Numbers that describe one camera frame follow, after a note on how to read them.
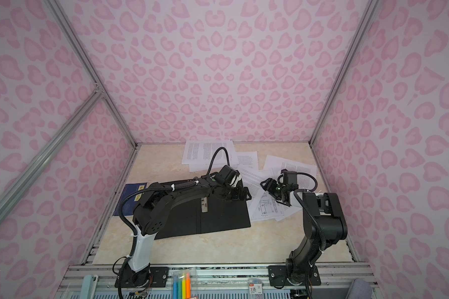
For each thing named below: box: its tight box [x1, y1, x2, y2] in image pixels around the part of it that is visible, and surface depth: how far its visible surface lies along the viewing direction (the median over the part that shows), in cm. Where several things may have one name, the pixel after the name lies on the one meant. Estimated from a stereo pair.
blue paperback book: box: [112, 182, 148, 217], surface depth 96 cm
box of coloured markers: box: [170, 269, 193, 299], surface depth 72 cm
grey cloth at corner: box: [344, 277, 373, 299], surface depth 70 cm
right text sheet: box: [263, 154, 318, 192], surface depth 112 cm
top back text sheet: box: [181, 139, 239, 165], surface depth 120 cm
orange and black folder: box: [154, 194, 252, 240], surface depth 91 cm
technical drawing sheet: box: [250, 191, 292, 222], surface depth 93 cm
